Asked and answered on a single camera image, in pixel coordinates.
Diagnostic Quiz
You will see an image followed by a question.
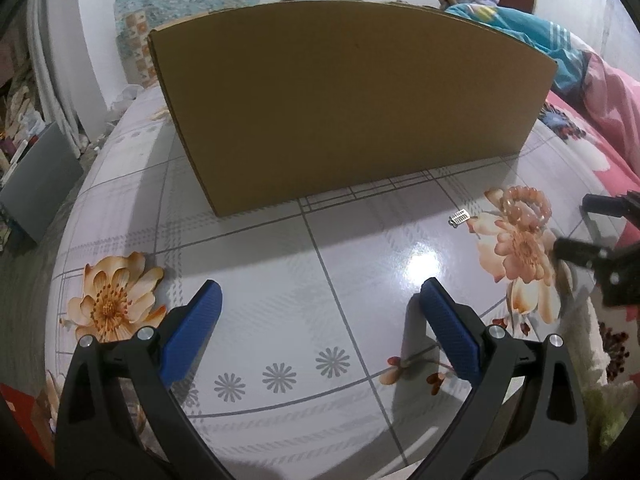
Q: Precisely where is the red box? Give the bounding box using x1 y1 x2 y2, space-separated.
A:
0 381 57 467

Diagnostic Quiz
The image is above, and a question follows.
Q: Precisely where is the teal patterned wall cloth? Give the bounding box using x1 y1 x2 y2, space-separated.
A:
115 0 282 90

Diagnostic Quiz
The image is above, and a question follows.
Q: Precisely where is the brown cardboard box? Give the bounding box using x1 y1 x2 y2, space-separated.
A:
147 0 559 219

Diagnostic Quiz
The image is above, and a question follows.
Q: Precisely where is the pink bead bracelet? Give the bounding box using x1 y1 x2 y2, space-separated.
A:
500 185 554 228

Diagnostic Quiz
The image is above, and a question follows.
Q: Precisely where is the blue printed quilt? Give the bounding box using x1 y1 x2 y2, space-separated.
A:
444 2 601 102

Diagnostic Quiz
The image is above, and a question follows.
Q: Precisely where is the grey box on floor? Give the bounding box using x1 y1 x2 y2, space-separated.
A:
0 120 86 247

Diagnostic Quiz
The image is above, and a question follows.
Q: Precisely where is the pink floral blanket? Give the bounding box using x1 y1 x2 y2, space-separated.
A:
535 52 640 401

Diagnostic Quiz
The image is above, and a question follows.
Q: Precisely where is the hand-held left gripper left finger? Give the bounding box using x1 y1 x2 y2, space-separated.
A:
54 280 236 480

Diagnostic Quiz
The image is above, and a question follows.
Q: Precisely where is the floral plastic tablecloth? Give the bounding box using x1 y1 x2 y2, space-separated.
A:
44 85 626 480

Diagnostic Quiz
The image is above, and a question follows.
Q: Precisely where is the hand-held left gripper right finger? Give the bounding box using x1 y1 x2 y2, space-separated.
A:
412 277 591 480

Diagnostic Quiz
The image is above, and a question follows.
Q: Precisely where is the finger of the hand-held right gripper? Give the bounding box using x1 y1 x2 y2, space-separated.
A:
581 192 640 221
552 236 640 307

